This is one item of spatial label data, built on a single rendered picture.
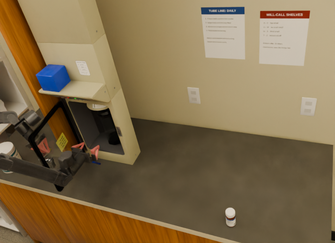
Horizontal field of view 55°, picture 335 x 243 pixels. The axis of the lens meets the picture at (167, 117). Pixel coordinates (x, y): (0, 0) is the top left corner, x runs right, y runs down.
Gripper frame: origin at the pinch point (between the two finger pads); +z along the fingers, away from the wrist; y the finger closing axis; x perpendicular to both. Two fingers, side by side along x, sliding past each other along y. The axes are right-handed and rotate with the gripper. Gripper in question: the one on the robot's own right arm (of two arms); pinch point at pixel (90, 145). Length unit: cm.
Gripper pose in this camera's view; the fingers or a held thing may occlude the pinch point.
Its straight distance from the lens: 178.9
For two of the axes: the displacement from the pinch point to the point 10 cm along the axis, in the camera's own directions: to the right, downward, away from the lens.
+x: 1.3, 7.8, 6.1
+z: 3.6, -6.1, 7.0
